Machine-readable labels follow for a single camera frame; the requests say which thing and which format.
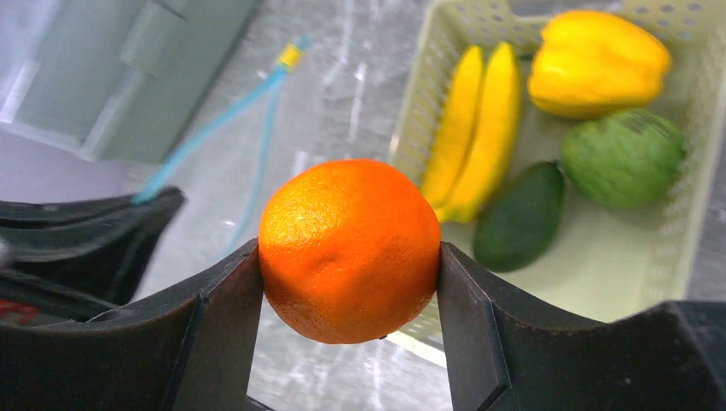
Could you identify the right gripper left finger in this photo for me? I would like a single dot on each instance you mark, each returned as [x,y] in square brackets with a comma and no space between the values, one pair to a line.
[187,347]

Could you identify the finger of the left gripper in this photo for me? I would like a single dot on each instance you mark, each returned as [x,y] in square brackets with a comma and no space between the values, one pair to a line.
[76,260]

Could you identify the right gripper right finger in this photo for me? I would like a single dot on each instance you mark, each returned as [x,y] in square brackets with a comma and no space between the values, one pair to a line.
[506,349]

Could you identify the pale green perforated basket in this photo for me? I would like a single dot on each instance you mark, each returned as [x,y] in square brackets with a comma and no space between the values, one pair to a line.
[605,263]

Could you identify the clear zip top bag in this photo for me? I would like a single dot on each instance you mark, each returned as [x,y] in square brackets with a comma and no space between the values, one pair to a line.
[300,115]

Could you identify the orange fruit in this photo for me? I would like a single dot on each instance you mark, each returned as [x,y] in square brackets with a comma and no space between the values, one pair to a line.
[349,251]

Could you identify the dark green avocado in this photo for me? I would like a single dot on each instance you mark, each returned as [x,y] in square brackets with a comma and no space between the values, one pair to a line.
[520,223]

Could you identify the clear lidded storage box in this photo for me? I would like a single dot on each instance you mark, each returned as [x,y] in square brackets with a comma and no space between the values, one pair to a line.
[112,80]

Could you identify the light green custard apple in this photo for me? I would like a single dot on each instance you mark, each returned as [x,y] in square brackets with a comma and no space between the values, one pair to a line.
[624,160]

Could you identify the yellow bananas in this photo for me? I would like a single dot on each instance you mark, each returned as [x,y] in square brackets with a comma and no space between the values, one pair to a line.
[476,134]

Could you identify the yellow bell pepper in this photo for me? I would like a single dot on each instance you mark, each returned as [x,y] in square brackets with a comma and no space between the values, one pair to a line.
[592,63]

